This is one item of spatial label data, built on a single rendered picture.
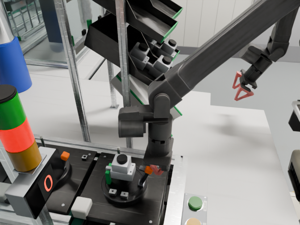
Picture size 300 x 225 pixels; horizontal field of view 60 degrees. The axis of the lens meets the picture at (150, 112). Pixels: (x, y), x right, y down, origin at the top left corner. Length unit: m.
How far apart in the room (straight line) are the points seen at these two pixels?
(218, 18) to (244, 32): 3.16
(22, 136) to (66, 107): 0.89
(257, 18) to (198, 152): 0.64
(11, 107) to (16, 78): 1.09
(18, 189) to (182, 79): 0.38
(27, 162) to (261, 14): 0.52
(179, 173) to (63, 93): 0.84
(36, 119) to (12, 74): 0.30
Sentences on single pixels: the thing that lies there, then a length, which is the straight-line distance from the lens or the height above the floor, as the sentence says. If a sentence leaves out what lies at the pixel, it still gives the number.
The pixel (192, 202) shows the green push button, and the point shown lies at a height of 0.97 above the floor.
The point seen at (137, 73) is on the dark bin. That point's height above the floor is 1.24.
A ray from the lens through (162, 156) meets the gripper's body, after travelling 0.65.
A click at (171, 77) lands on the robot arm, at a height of 1.36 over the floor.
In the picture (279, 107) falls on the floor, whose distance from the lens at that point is 3.06.
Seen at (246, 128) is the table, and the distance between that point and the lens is 1.25.
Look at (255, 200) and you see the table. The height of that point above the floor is 0.86.
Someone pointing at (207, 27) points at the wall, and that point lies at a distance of 3.77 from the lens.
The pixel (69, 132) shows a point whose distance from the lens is 1.21.
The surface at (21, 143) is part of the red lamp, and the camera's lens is 0.49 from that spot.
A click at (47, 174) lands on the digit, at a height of 1.22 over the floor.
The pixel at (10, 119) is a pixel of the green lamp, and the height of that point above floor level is 1.38.
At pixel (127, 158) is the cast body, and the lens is 0.73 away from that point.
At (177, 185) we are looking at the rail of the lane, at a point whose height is 0.95.
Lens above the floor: 1.63
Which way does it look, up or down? 38 degrees down
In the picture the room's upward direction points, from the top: straight up
